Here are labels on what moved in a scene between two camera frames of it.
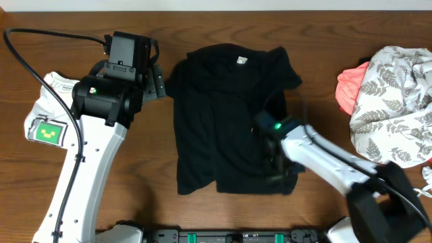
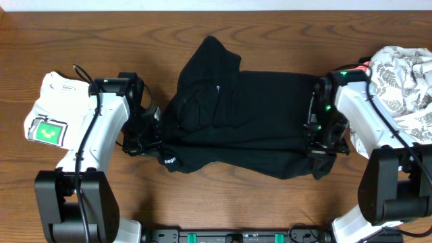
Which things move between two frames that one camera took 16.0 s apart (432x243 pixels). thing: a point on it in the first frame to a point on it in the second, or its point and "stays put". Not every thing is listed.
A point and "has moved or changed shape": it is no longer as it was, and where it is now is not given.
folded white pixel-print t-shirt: (49, 121) stays put
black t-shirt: (219, 93) has moved or changed shape
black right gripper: (273, 176) to (312, 147)
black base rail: (175, 235) stays put
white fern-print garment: (391, 119) stays put
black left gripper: (154, 84) to (156, 138)
